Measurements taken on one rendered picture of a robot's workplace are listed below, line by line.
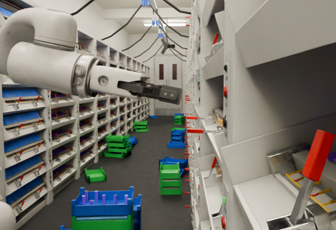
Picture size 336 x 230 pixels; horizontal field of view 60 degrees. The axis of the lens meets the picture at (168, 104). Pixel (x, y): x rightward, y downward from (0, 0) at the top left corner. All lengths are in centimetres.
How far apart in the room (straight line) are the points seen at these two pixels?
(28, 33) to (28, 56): 10
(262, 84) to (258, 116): 4
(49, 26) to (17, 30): 11
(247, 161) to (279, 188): 6
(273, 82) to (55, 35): 39
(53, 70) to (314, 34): 48
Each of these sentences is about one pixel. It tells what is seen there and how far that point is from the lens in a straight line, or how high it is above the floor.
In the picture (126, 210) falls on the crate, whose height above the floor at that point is 42.
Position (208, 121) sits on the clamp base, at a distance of 91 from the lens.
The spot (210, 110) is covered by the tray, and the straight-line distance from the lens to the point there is 107.
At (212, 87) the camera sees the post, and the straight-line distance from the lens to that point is 107.
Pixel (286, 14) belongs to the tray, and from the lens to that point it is 22.
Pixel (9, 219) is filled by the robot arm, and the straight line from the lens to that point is 102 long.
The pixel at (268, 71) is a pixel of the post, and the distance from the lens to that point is 38.
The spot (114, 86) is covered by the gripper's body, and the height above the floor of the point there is 106.
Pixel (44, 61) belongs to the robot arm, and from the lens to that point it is 59.
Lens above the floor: 106
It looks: 4 degrees down
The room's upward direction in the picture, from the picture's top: straight up
